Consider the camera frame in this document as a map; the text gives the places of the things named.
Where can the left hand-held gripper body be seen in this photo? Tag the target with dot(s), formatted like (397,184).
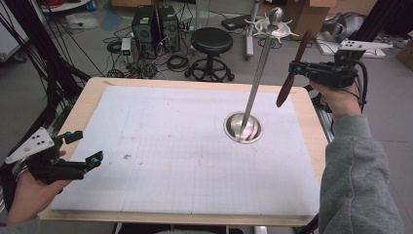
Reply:
(48,169)

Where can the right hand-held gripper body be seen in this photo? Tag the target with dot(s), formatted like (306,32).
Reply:
(331,73)

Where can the brown wooden spoon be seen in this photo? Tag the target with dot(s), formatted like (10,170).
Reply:
(285,89)

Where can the silver metal hook stand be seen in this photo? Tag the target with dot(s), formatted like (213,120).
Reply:
(256,84)

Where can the person's right hand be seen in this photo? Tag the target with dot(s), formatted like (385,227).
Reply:
(341,100)

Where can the person's left hand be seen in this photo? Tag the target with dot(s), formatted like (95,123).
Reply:
(29,198)

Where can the large cardboard box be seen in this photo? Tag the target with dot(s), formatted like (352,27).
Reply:
(308,18)

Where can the white flat board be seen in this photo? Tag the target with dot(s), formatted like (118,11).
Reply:
(376,53)

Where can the grey bag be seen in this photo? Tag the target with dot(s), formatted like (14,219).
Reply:
(347,26)

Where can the white grid mat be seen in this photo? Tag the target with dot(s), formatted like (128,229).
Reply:
(162,182)

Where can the flat black device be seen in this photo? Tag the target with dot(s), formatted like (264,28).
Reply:
(235,22)

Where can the black round stool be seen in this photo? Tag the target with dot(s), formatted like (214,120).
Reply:
(211,40)

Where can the small grey power box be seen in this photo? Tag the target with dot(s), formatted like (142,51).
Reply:
(126,47)

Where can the clear plastic bag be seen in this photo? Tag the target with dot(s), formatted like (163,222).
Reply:
(82,21)

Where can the white cabinet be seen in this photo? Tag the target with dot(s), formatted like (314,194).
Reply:
(8,35)

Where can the black computer tower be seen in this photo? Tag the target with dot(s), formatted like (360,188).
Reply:
(144,32)
(169,29)

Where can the aluminium rail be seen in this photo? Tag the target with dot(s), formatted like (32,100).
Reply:
(324,123)

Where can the grey metal stand post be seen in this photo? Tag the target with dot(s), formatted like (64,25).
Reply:
(250,39)

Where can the black frame post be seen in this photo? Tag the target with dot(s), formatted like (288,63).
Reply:
(376,19)
(39,42)

